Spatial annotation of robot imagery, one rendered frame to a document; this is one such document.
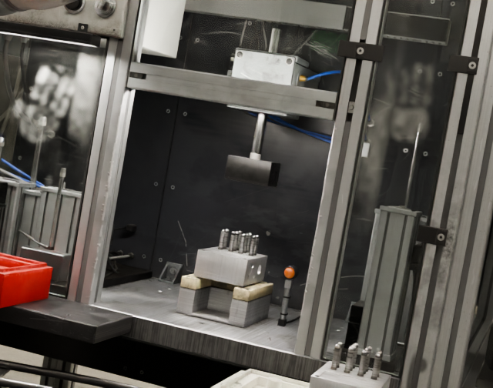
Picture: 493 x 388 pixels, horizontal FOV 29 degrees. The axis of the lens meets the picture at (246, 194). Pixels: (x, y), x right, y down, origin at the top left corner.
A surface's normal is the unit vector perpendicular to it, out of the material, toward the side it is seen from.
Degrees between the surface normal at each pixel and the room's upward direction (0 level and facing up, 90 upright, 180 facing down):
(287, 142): 90
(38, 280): 90
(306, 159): 90
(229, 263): 90
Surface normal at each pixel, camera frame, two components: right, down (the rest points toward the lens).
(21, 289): 0.94, 0.18
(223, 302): -0.30, 0.00
